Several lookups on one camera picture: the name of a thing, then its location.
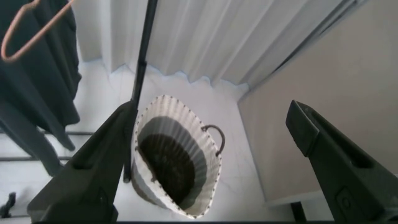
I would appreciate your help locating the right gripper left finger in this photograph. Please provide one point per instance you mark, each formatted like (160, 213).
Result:
(87, 180)

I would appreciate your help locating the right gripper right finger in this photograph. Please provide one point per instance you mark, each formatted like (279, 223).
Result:
(351, 174)

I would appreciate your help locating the dark grey long-sleeved shirt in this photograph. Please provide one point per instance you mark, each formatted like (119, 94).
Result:
(46, 87)

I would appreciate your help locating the pink clothes hanger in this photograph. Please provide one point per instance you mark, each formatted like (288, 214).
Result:
(34, 36)

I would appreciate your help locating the white laundry basket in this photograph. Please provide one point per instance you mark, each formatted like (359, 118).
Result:
(174, 109)

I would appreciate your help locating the black clothes rack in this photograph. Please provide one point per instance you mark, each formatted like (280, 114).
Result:
(143, 46)

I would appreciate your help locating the beige partition panel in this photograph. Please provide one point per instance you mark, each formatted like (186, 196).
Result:
(311, 93)

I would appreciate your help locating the white curtain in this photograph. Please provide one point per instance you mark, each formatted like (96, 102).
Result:
(202, 37)

